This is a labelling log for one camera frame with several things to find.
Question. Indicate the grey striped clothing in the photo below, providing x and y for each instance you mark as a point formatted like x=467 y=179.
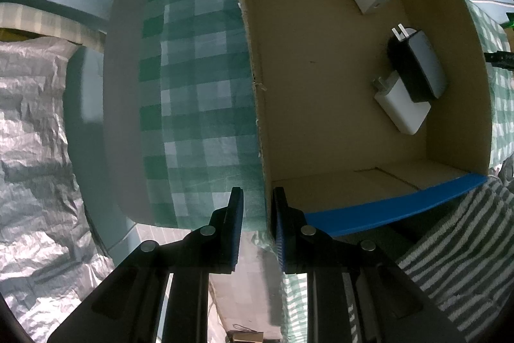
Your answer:
x=461 y=246

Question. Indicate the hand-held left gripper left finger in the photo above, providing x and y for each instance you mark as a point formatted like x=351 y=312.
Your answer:
x=235 y=230

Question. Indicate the crinkled silver sheet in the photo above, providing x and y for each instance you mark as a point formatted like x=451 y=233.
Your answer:
x=36 y=146

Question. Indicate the green checked cloth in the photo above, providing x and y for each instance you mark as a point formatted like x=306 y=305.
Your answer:
x=200 y=86

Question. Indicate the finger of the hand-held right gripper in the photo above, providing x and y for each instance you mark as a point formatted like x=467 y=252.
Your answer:
x=502 y=59

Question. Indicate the beige striped mattress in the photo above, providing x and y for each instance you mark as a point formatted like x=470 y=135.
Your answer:
x=48 y=21

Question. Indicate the cardboard box with blue edges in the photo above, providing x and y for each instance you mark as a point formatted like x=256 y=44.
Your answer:
x=321 y=86

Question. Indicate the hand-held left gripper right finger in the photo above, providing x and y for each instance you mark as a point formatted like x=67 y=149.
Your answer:
x=281 y=234

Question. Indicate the dark grey charger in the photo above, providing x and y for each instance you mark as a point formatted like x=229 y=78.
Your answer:
x=421 y=65

